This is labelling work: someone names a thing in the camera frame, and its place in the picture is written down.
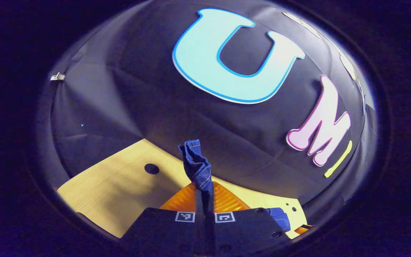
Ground blue jeans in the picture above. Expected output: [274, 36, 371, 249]
[178, 139, 291, 232]

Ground black backdrop cloth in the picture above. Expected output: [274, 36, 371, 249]
[36, 0, 377, 215]

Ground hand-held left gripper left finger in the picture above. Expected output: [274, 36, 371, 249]
[120, 182, 206, 257]

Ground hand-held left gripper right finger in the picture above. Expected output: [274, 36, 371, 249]
[205, 181, 289, 257]

